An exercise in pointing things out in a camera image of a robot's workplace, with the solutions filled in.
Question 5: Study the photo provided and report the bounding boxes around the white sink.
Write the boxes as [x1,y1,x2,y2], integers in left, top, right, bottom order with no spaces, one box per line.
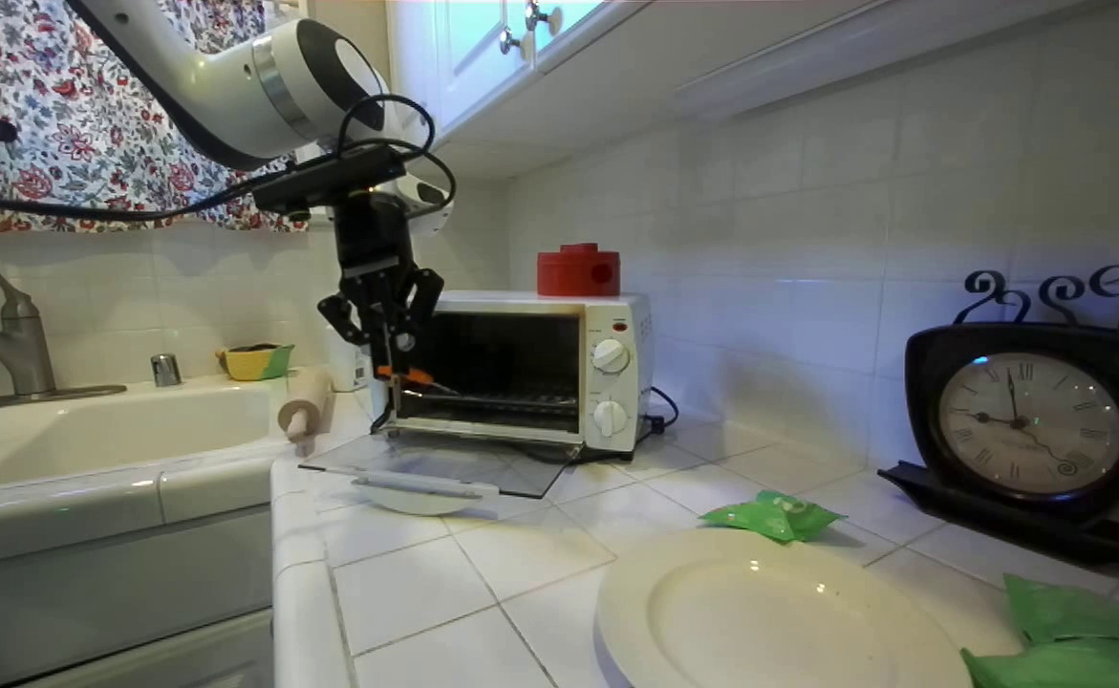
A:
[0,376,294,493]

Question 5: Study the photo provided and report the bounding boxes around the black cable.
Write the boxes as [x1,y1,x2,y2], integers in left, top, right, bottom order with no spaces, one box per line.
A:
[637,386,680,439]

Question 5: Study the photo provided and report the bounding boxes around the yellow and green bowl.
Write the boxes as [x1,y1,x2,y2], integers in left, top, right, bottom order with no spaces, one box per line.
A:
[214,343,295,382]

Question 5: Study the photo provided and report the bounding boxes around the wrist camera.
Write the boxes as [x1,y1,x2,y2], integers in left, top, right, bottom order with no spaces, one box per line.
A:
[252,145,409,219]

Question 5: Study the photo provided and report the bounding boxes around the orange handled spatula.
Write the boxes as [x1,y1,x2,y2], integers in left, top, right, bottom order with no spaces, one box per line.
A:
[375,365,462,396]

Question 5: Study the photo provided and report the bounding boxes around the large white plate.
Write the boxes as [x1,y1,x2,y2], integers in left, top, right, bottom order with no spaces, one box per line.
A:
[594,527,974,688]

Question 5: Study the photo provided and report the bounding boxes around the white wall cabinet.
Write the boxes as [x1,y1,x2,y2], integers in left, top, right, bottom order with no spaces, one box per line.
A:
[386,0,1109,146]

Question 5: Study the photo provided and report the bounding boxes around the white toaster oven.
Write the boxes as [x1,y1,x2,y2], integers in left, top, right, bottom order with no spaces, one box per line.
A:
[299,290,656,501]

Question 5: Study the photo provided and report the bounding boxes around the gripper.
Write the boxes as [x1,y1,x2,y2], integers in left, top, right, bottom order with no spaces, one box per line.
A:
[317,190,446,381]

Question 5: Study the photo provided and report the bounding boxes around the black table clock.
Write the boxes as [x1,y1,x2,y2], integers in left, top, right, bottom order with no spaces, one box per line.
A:
[877,265,1119,567]

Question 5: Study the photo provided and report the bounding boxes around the wooden rolling pin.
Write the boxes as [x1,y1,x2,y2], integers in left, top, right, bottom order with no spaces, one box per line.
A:
[276,367,334,444]

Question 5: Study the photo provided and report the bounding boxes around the oven rack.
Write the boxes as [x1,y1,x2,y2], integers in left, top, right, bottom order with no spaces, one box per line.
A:
[400,385,581,414]

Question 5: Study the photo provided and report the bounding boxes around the white bottle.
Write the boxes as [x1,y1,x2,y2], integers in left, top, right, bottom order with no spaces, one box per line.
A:
[328,323,375,394]

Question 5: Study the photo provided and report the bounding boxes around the grey tap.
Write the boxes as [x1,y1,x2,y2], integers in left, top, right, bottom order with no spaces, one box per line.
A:
[0,269,128,414]

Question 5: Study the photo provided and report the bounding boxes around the glass toaster oven door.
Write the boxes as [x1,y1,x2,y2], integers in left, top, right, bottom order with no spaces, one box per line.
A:
[299,429,585,501]

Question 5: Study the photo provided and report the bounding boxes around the red round container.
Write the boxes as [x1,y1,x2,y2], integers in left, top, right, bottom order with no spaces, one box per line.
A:
[536,243,622,298]

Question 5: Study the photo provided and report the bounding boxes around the green packet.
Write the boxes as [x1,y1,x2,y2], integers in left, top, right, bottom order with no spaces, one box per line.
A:
[699,489,848,545]
[959,572,1119,688]

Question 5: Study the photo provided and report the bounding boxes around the floral curtain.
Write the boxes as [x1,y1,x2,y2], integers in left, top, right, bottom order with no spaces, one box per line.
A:
[0,0,312,234]

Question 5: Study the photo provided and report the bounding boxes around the small white plate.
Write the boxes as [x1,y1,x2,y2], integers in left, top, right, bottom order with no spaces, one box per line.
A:
[353,482,485,518]

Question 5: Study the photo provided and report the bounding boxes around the white oven door handle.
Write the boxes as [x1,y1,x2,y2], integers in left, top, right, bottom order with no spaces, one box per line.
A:
[352,465,502,499]

